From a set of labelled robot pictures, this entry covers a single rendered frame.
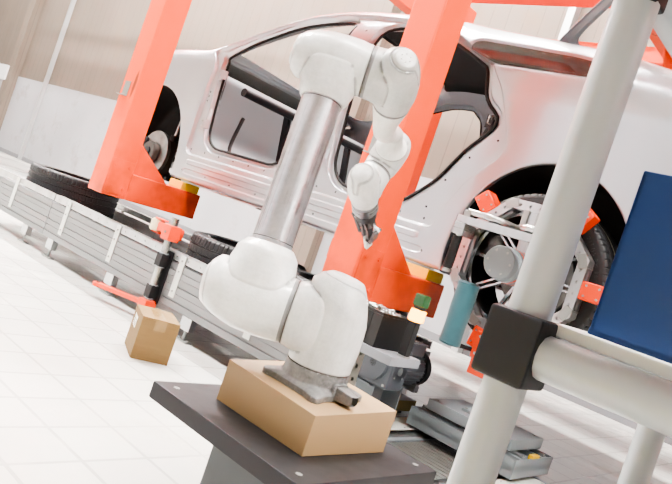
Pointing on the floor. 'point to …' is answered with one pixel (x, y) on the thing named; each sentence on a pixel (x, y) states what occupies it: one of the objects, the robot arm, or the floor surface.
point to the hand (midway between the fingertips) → (367, 241)
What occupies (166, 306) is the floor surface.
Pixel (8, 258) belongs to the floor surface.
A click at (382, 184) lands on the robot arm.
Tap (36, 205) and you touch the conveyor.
